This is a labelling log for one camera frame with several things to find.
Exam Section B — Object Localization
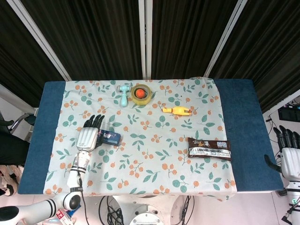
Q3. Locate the yellow packing tape roll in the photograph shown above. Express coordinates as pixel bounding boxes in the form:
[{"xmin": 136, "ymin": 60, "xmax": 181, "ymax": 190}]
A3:
[{"xmin": 130, "ymin": 84, "xmax": 152, "ymax": 105}]

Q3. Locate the black pleated curtain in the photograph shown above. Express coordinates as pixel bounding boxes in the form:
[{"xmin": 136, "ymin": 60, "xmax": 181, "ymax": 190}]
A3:
[{"xmin": 0, "ymin": 0, "xmax": 300, "ymax": 113}]

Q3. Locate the black cable bundle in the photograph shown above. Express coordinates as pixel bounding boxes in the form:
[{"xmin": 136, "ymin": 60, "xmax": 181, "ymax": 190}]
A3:
[
  {"xmin": 178, "ymin": 195, "xmax": 195, "ymax": 225},
  {"xmin": 98, "ymin": 195, "xmax": 125, "ymax": 225}
]

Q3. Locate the office chair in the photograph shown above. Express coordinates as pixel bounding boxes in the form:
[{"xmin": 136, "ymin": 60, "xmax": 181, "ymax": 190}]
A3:
[{"xmin": 9, "ymin": 108, "xmax": 39, "ymax": 143}]

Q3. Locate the yellow rubber chicken toy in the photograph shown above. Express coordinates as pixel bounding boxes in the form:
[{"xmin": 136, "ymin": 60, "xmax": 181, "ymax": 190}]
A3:
[{"xmin": 162, "ymin": 106, "xmax": 193, "ymax": 117}]

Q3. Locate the red and white carton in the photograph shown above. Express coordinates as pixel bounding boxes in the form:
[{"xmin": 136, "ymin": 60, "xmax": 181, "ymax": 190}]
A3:
[{"xmin": 55, "ymin": 209, "xmax": 76, "ymax": 225}]

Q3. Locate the blue fabric table cover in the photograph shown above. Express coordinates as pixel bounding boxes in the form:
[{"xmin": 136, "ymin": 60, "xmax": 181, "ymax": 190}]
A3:
[{"xmin": 17, "ymin": 79, "xmax": 284, "ymax": 195}]

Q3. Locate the black monitor screen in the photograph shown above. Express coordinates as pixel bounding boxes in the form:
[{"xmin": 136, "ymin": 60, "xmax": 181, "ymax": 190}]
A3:
[{"xmin": 277, "ymin": 108, "xmax": 300, "ymax": 122}]

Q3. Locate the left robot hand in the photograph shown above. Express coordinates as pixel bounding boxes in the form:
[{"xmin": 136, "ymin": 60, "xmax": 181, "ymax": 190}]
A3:
[{"xmin": 76, "ymin": 114, "xmax": 106, "ymax": 153}]

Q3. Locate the floral print tablecloth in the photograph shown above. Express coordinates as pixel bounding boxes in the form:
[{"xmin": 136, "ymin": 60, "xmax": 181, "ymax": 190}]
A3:
[{"xmin": 43, "ymin": 76, "xmax": 237, "ymax": 202}]

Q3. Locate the teal toy hammer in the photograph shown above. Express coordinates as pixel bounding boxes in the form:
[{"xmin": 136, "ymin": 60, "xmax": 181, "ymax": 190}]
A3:
[{"xmin": 116, "ymin": 84, "xmax": 131, "ymax": 108}]

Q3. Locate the blue eyeglasses box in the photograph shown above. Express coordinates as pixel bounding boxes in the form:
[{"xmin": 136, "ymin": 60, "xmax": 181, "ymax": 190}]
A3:
[{"xmin": 97, "ymin": 128, "xmax": 122, "ymax": 146}]

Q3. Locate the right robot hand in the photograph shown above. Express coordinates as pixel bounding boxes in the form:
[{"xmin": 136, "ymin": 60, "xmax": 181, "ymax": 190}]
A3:
[{"xmin": 264, "ymin": 125, "xmax": 300, "ymax": 179}]

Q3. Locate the white frame post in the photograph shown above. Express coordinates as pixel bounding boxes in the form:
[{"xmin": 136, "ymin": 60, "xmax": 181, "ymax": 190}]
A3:
[
  {"xmin": 6, "ymin": 0, "xmax": 72, "ymax": 81},
  {"xmin": 203, "ymin": 0, "xmax": 247, "ymax": 78},
  {"xmin": 138, "ymin": 0, "xmax": 153, "ymax": 80}
]

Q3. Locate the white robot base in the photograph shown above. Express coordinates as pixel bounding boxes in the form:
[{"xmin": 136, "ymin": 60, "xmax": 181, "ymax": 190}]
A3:
[{"xmin": 112, "ymin": 194, "xmax": 188, "ymax": 225}]

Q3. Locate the brown snack packet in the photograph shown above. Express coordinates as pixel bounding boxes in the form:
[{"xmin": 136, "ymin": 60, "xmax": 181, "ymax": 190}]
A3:
[{"xmin": 187, "ymin": 137, "xmax": 233, "ymax": 162}]

